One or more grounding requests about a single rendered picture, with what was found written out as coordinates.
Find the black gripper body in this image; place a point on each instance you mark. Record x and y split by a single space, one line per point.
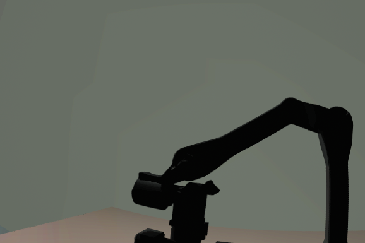
183 230

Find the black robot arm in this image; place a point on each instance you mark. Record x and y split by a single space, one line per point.
334 127

